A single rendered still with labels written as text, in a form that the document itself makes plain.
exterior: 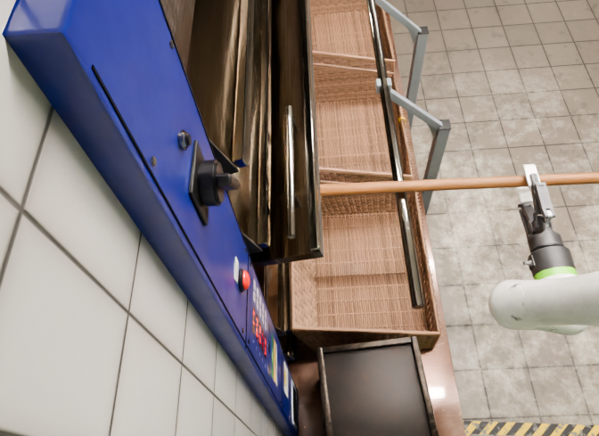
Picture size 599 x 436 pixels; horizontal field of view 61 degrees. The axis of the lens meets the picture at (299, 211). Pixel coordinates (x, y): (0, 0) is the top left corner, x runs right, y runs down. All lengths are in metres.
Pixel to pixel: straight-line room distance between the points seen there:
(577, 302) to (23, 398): 0.88
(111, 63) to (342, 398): 1.21
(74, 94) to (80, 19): 0.04
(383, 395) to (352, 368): 0.11
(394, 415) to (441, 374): 0.41
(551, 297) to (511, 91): 2.41
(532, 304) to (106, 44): 0.93
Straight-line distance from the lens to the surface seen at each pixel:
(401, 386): 1.45
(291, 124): 1.11
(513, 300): 1.13
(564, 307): 1.04
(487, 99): 3.28
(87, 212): 0.35
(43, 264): 0.31
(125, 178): 0.37
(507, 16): 3.87
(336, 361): 1.46
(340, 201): 1.93
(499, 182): 1.40
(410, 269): 1.26
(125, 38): 0.36
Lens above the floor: 2.31
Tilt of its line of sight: 59 degrees down
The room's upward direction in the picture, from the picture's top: 8 degrees counter-clockwise
